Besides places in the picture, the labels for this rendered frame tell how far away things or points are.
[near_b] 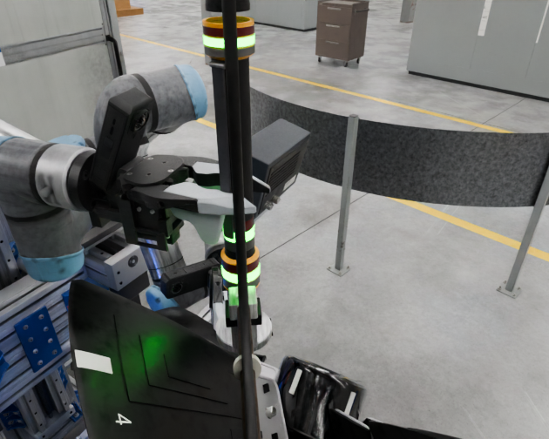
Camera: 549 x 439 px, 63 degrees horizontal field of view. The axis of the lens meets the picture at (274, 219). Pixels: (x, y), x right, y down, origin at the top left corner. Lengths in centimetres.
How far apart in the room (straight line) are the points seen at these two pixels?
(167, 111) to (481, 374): 192
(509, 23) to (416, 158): 438
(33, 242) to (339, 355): 184
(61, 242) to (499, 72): 633
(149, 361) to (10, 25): 210
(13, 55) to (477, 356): 256
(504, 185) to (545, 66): 410
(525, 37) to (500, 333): 453
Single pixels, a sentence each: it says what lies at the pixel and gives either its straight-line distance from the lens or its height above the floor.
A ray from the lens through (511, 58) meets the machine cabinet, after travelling 661.
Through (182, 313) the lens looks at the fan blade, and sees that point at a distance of 83.
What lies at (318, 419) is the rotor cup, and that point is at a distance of 59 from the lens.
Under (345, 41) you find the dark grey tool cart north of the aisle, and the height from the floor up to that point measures 39.
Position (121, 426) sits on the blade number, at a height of 141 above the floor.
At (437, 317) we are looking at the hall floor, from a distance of 260.
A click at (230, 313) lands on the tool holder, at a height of 138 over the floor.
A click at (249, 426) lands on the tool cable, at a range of 38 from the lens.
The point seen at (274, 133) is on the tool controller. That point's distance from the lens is 130.
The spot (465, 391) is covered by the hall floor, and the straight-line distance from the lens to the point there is 231.
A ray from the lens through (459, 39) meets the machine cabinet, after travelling 682.
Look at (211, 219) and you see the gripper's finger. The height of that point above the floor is 148.
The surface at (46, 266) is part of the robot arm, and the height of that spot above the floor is 136.
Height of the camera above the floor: 172
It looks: 32 degrees down
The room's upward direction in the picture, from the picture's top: straight up
